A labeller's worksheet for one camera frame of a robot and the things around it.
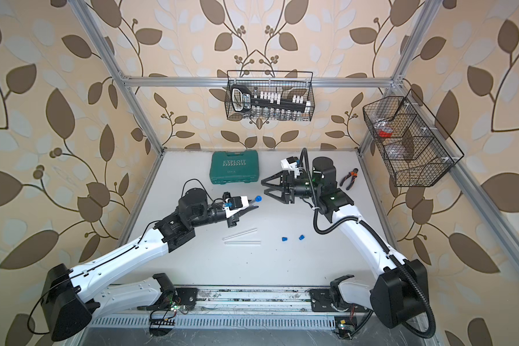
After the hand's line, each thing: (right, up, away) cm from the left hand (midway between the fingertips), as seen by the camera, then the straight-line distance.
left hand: (251, 197), depth 67 cm
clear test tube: (-8, -19, +24) cm, 31 cm away
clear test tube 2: (-5, -22, +23) cm, 32 cm away
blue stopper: (+12, -20, +22) cm, 32 cm away
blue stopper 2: (+19, -19, +22) cm, 35 cm away
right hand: (+4, +3, 0) cm, 5 cm away
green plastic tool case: (-12, +10, +41) cm, 44 cm away
